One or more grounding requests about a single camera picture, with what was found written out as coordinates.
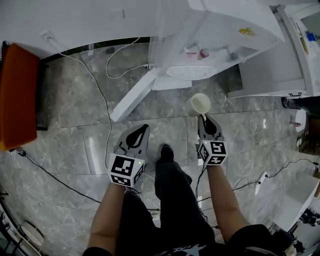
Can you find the white round disc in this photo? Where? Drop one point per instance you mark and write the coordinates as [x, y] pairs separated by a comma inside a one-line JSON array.
[[32, 233]]

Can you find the white round stool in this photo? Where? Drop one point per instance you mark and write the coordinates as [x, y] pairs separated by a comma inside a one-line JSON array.
[[300, 121]]

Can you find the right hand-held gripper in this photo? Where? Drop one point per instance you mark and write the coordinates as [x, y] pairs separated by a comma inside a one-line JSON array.
[[215, 152]]

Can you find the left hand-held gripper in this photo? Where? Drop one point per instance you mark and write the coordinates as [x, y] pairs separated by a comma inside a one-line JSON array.
[[126, 170]]

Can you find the white cardboard box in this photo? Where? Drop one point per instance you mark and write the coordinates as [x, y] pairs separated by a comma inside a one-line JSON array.
[[292, 202]]

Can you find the black bag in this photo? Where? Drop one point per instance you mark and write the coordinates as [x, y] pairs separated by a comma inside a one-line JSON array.
[[291, 103]]

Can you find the white slotted fan heater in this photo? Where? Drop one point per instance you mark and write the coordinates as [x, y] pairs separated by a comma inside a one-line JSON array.
[[191, 72]]

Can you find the person's black shoe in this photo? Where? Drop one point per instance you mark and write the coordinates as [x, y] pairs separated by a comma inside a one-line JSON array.
[[167, 152]]

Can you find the person's black trousers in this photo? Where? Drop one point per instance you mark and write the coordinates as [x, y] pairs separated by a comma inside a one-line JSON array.
[[172, 205]]

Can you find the pink small container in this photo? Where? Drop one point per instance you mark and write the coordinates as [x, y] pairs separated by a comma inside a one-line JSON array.
[[204, 53]]

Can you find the person's left forearm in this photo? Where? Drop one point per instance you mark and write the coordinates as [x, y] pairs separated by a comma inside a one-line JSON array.
[[110, 215]]

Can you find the person's black printed shirt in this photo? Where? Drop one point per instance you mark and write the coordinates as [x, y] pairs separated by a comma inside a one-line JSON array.
[[250, 242]]

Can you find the person's right forearm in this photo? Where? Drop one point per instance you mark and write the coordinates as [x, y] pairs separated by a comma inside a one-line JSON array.
[[225, 197]]

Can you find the yellow item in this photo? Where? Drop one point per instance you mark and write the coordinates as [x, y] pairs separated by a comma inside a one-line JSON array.
[[247, 31]]

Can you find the orange cushioned stool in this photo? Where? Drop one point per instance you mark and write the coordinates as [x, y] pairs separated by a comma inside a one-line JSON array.
[[17, 97]]

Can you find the white cabinet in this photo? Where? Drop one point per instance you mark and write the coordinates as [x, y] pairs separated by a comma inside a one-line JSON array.
[[272, 72]]

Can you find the cream white cup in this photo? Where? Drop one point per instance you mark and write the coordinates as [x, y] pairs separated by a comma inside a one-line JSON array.
[[198, 103]]

